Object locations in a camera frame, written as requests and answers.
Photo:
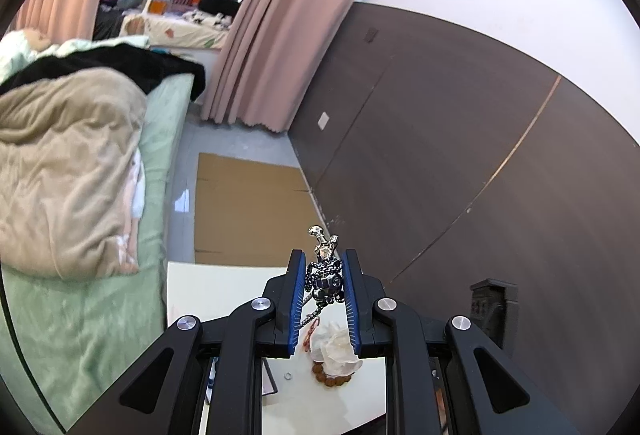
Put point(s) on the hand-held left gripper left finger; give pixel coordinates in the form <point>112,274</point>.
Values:
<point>298,295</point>

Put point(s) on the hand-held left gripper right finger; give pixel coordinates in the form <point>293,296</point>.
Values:
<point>348,300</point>

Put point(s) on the white fabric scrunchie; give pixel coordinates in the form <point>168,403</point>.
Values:
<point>336,346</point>

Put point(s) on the black jewelry box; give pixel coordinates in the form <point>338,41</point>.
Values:
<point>269,377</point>

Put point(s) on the flat brown cardboard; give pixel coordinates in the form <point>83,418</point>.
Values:
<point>240,205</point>

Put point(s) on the pink white cloth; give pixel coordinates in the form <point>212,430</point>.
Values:
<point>138,185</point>

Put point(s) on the bed with green sheet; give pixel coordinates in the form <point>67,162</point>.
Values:
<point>90,325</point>

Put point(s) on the beige blanket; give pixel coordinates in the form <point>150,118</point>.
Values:
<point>65,165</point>

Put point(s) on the black cloth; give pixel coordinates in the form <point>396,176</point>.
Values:
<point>125,65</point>

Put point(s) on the floral window bench cushion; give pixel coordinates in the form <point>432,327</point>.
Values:
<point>175,30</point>

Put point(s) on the black round cushion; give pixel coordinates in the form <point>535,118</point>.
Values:
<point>220,6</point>

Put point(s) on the white wall socket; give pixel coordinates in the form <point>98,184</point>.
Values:
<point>324,121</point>

